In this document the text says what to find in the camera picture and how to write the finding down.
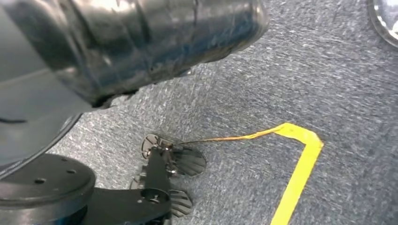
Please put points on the black round robot joint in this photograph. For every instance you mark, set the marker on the black round robot joint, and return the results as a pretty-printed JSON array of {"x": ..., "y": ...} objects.
[{"x": 46, "y": 183}]

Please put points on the yellow floor tape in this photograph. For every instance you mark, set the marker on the yellow floor tape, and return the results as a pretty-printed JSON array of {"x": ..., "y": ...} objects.
[{"x": 298, "y": 186}]

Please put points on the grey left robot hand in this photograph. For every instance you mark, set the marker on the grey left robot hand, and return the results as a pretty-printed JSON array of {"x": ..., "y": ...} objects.
[{"x": 140, "y": 40}]

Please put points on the chrome stanchion post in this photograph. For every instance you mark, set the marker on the chrome stanchion post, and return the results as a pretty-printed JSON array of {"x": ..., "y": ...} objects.
[{"x": 387, "y": 18}]

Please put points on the grey robot leg shell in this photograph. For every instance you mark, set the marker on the grey robot leg shell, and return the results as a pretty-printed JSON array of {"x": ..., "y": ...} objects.
[{"x": 25, "y": 108}]

